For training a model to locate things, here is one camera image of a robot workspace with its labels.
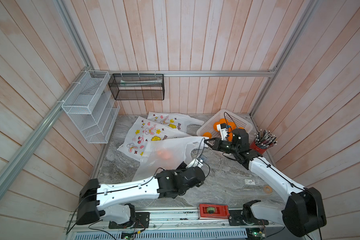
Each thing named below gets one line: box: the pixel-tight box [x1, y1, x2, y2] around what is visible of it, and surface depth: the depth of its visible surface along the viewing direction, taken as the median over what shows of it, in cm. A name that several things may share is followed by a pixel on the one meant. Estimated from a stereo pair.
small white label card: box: [244, 179, 256, 185], surface depth 87 cm
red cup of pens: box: [250, 129, 278, 155], surface depth 87 cm
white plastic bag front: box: [133, 136, 209, 181], surface depth 93 cm
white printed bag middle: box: [117, 116, 192, 162], surface depth 106 cm
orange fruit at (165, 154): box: [157, 150, 172, 160], surface depth 93 cm
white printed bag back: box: [147, 111, 205, 133], surface depth 117 cm
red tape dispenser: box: [199, 204, 230, 219], surface depth 73 cm
